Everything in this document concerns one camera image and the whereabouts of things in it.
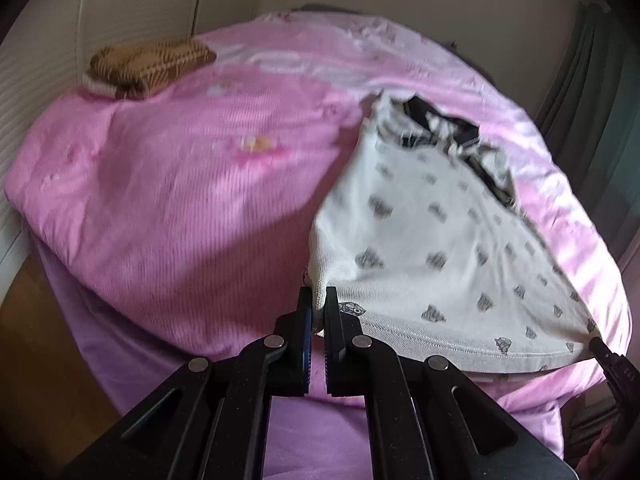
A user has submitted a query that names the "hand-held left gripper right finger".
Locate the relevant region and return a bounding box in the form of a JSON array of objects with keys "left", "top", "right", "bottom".
[{"left": 324, "top": 286, "right": 577, "bottom": 480}]

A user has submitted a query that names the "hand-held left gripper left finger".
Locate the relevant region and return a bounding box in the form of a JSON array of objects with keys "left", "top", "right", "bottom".
[{"left": 60, "top": 286, "right": 315, "bottom": 480}]

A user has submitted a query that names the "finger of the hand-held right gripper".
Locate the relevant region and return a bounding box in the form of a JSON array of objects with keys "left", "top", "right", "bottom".
[{"left": 589, "top": 337, "right": 627, "bottom": 377}]

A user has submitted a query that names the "white printed polo shirt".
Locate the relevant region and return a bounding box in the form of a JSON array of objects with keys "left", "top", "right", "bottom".
[{"left": 306, "top": 91, "right": 601, "bottom": 373}]

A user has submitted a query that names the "person's right hand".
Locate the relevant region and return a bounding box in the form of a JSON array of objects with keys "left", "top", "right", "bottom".
[{"left": 575, "top": 425, "right": 622, "bottom": 480}]

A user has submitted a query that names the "purple bed sheet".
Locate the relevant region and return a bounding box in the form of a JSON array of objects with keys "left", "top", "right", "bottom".
[{"left": 37, "top": 245, "right": 563, "bottom": 480}]

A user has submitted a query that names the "pink floral duvet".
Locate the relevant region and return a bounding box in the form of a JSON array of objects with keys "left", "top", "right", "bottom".
[{"left": 2, "top": 10, "right": 632, "bottom": 418}]

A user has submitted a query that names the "green curtain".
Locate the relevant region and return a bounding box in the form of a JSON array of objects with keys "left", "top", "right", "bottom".
[{"left": 534, "top": 2, "right": 640, "bottom": 266}]

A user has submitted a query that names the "brown plaid folded cloth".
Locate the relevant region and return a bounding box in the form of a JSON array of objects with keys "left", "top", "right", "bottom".
[{"left": 84, "top": 38, "right": 217, "bottom": 101}]

